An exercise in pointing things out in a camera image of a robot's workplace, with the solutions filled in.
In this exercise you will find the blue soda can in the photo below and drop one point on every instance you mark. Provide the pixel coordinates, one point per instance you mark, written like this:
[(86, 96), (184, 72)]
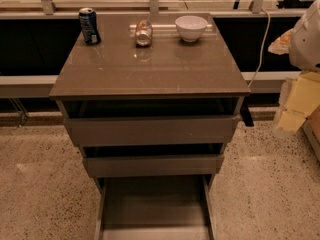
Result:
[(88, 21)]

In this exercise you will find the grey top drawer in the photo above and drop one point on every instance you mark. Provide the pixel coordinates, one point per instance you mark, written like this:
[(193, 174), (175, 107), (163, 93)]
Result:
[(151, 131)]

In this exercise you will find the cardboard box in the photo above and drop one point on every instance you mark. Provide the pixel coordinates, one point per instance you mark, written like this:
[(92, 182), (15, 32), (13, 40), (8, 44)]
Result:
[(312, 130)]

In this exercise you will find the white ceramic bowl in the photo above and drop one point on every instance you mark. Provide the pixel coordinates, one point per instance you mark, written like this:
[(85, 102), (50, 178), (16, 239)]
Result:
[(190, 28)]

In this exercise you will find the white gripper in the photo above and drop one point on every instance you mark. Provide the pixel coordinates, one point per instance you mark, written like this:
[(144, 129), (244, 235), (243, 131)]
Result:
[(306, 45)]

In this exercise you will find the grey open bottom drawer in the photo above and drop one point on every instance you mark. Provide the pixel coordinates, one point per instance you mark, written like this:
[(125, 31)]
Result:
[(155, 208)]

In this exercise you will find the grey middle drawer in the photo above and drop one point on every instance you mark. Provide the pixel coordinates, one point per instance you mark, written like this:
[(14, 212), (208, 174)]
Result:
[(159, 165)]

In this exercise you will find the grey drawer cabinet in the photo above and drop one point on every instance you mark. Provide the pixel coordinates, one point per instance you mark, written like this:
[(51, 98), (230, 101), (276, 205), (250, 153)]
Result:
[(171, 78)]

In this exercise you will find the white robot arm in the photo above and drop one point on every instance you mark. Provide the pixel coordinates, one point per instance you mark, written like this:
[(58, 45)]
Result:
[(299, 97)]

